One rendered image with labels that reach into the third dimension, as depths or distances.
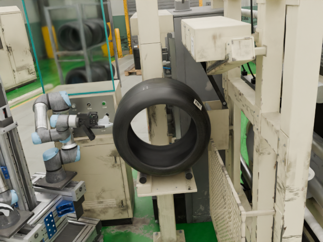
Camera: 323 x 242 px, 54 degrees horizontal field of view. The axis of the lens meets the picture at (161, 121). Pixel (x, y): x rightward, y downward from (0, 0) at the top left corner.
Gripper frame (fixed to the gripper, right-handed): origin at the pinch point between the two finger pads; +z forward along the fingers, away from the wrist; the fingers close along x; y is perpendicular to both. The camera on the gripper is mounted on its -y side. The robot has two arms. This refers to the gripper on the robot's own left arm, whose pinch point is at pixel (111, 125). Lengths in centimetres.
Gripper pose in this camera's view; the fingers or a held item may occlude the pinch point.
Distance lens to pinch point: 189.5
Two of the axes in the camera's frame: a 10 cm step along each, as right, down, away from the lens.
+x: -0.3, -3.6, 9.3
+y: 0.3, -9.3, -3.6
